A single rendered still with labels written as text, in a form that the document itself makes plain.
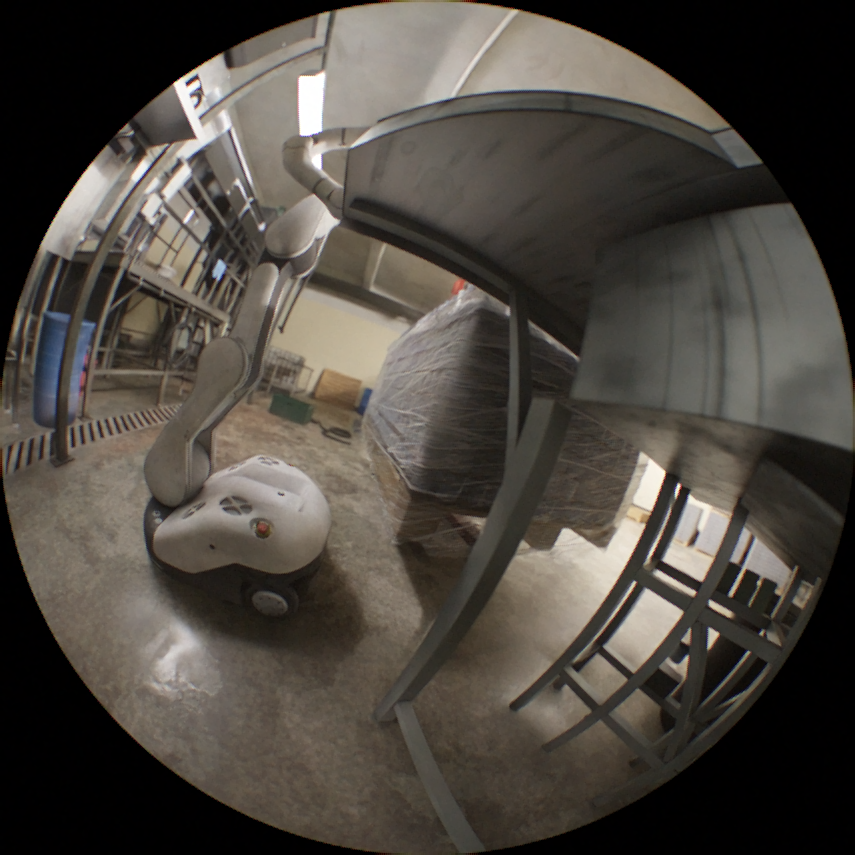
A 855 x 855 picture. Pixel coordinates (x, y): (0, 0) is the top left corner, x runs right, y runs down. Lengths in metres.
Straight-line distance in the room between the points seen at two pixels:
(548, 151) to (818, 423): 0.35
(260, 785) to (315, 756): 0.16
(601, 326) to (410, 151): 0.33
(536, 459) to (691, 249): 0.30
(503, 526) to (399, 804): 0.69
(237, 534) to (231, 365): 0.42
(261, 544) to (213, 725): 0.50
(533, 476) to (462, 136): 0.43
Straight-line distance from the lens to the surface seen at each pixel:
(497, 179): 0.40
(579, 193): 0.39
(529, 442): 0.32
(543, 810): 0.92
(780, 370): 0.24
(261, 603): 0.84
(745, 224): 0.34
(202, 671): 0.82
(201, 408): 0.79
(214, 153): 2.52
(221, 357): 0.76
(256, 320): 0.79
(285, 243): 0.82
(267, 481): 1.02
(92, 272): 1.55
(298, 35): 1.92
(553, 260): 0.49
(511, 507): 0.32
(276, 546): 0.67
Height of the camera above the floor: 0.74
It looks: 3 degrees down
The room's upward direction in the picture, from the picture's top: 20 degrees clockwise
